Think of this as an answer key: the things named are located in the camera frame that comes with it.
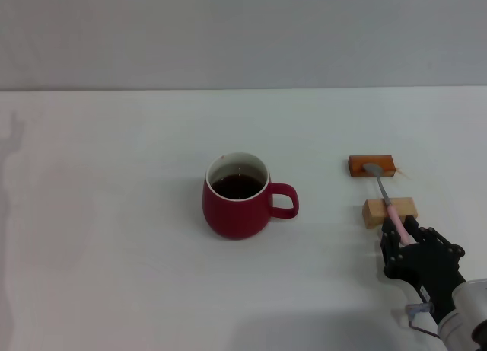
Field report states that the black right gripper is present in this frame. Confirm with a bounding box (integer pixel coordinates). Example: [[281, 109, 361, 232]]
[[380, 215, 467, 324]]

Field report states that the pink handled metal spoon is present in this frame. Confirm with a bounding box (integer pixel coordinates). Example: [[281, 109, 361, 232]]
[[361, 162, 414, 249]]

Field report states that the red ceramic mug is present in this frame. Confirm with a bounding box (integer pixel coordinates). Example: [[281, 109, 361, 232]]
[[202, 152, 300, 241]]

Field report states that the light wooden block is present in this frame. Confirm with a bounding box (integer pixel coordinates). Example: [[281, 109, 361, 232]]
[[361, 197, 419, 230]]

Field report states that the dark brown wooden block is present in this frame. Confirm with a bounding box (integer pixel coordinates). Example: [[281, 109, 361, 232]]
[[348, 155, 396, 179]]

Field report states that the dark coffee liquid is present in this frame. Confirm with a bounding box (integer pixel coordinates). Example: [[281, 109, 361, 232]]
[[211, 174, 264, 200]]

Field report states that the thin red wrist cable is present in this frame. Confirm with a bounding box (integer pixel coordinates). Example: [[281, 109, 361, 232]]
[[406, 302, 439, 337]]

